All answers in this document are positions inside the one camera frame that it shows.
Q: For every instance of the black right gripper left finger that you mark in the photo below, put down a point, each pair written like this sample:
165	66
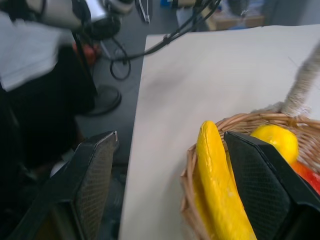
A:
75	190

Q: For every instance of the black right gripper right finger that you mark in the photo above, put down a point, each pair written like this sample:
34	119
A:
262	185

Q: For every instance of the yellow banana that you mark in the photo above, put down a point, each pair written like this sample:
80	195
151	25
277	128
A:
218	190

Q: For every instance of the yellow lemon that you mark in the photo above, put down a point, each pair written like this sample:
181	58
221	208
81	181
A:
277	142

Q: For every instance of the red orange fruit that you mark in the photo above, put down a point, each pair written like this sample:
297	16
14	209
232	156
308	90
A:
310	175

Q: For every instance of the black round stand base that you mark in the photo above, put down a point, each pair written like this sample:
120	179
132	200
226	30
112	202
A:
105	98

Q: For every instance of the silver robot body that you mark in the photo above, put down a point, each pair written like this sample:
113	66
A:
32	47

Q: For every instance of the cardboard box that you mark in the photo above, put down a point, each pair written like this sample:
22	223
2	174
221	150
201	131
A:
237	21

